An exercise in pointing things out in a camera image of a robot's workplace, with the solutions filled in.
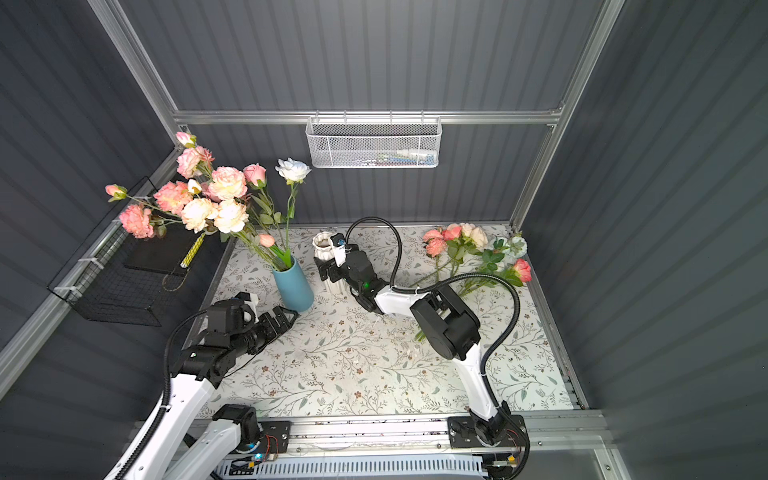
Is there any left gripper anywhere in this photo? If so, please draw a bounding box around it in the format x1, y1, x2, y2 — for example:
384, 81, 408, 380
231, 305, 297, 359

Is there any white ribbed vase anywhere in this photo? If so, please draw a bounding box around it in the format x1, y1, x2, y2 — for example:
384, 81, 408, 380
312, 231, 346, 298

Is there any blue ceramic vase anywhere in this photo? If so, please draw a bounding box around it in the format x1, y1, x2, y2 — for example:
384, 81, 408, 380
272, 260, 314, 313

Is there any white rose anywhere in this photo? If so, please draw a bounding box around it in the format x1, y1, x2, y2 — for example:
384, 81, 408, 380
275, 158, 311, 269

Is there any cream double peony stem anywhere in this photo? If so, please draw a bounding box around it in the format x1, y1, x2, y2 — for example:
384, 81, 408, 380
180, 198, 293, 271

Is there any single pink rose stem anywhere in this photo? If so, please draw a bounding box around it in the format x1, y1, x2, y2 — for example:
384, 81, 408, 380
244, 164, 292, 271

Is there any pink peony stem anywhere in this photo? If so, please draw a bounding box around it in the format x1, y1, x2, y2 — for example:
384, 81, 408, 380
203, 167, 248, 202

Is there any pink spray rose stem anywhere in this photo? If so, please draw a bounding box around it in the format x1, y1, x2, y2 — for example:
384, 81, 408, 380
105, 181, 194, 239

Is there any pink multi-bloom rose stem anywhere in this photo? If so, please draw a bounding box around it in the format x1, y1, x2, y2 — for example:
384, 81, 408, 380
175, 131, 214, 179

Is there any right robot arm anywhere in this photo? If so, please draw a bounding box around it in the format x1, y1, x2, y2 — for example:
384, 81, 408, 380
315, 251, 504, 432

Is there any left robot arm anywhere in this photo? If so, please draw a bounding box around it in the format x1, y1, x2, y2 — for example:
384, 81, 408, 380
107, 293, 299, 479

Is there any pile of artificial flowers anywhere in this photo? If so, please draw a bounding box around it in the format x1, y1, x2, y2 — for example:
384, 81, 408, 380
407, 223, 533, 343

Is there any floral table mat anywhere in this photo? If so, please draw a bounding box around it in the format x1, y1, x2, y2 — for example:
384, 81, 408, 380
197, 224, 576, 419

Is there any yellow marker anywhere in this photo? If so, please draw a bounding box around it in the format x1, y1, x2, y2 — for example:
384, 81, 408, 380
179, 234, 206, 269

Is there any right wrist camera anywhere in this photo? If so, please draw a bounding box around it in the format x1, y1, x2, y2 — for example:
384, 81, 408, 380
331, 235, 346, 268

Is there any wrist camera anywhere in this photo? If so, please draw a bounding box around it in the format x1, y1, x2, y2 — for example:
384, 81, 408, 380
236, 292, 259, 313
331, 235, 346, 268

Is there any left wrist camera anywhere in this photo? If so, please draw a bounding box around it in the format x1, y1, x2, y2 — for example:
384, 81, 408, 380
236, 292, 259, 313

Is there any left black cable conduit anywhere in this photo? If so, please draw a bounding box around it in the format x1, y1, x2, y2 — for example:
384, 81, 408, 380
113, 308, 211, 480

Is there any black cable conduit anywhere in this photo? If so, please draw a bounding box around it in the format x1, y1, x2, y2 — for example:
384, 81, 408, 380
113, 308, 211, 480
344, 216, 522, 415

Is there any white wire basket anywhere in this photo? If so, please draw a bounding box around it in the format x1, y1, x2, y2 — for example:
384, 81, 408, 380
305, 118, 443, 169

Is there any black wire basket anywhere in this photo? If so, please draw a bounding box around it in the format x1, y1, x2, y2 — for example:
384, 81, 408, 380
48, 179, 225, 328

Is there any right black cable conduit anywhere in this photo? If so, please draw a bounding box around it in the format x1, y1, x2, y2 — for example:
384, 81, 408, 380
344, 216, 522, 415

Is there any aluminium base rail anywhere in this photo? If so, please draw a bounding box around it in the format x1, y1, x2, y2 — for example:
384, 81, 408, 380
125, 410, 607, 463

